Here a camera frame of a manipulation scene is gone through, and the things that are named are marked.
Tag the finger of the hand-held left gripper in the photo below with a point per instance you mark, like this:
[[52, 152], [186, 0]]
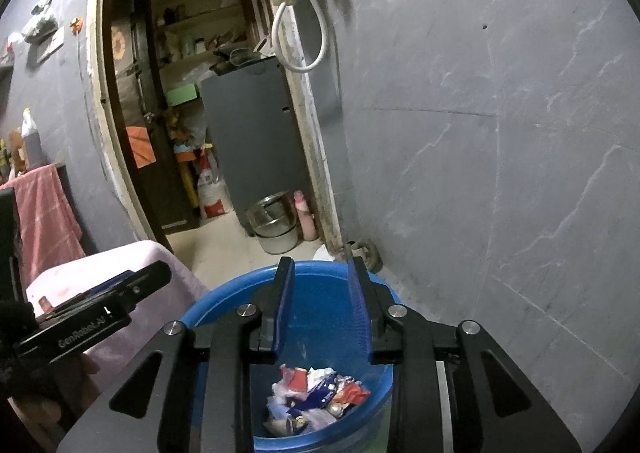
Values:
[[140, 285]]

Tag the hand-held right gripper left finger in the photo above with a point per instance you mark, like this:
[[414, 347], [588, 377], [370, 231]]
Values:
[[282, 308]]

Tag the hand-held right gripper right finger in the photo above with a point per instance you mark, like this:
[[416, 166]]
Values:
[[360, 313]]

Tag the blue plastic bucket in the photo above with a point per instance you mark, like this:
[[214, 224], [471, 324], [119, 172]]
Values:
[[322, 335]]

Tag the heap of wrappers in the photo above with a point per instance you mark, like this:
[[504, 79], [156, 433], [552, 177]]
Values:
[[320, 398]]

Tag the person's left hand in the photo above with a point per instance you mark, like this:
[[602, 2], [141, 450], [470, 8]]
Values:
[[50, 408]]

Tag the pink floral tablecloth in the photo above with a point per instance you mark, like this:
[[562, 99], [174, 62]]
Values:
[[160, 305]]

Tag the small grey wheel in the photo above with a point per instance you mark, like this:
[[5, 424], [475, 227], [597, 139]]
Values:
[[365, 255]]

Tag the steel pot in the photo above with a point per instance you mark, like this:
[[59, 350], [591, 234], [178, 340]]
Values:
[[272, 228]]

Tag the pink bottle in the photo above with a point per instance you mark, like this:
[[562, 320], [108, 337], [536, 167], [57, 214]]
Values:
[[305, 220]]

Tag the dark wooden door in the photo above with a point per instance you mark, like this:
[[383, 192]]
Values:
[[165, 193]]

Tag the pink striped cloth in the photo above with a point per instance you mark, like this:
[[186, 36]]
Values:
[[45, 218]]

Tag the orange cloth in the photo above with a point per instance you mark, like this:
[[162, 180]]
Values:
[[139, 148]]

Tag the white bottle with dark liquid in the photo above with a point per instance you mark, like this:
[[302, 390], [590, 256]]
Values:
[[31, 143]]

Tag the green box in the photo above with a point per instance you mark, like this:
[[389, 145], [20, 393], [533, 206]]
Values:
[[182, 95]]

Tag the black pan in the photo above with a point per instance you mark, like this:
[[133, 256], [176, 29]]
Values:
[[237, 60]]

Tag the wooden shelf unit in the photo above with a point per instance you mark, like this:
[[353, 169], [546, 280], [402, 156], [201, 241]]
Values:
[[200, 33]]

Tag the white hanging bag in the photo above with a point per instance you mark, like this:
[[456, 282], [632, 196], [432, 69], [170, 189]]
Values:
[[42, 18]]

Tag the cream door frame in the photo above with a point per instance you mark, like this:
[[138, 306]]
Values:
[[96, 83]]

